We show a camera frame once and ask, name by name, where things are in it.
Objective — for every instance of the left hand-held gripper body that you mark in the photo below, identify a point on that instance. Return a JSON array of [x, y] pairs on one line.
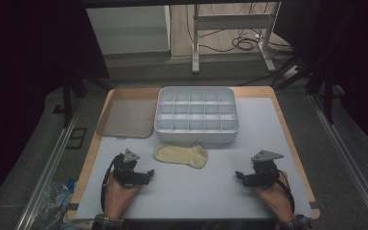
[[126, 174]]

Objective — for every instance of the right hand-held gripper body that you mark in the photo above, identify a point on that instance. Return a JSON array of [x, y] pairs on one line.
[[263, 174]]

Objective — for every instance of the pale yellow sock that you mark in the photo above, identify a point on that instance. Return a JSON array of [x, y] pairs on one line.
[[182, 155]]

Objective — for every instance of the person's left hand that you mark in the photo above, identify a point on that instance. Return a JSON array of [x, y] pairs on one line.
[[118, 198]]

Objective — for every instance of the person's right hand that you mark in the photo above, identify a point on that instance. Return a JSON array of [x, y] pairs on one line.
[[276, 199]]

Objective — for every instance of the white table mat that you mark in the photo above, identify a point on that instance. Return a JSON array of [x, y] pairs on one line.
[[220, 191]]

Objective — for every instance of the translucent plastic lid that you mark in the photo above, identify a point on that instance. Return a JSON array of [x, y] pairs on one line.
[[127, 113]]

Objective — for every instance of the clear plastic bag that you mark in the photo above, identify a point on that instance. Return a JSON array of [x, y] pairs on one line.
[[57, 201]]

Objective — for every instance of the white compartment storage box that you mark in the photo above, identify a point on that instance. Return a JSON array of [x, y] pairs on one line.
[[196, 115]]

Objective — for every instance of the black tripod stand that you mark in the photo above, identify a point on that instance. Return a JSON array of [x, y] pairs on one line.
[[67, 99]]

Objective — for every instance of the black metal stand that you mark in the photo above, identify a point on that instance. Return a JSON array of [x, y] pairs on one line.
[[327, 96]]

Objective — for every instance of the white cabinet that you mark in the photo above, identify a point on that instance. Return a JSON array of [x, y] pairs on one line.
[[129, 30]]

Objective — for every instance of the aluminium rail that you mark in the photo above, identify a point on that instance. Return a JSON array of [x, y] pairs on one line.
[[49, 166], [348, 159]]

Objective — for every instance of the white metal desk frame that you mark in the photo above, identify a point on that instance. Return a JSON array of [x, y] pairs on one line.
[[231, 21]]

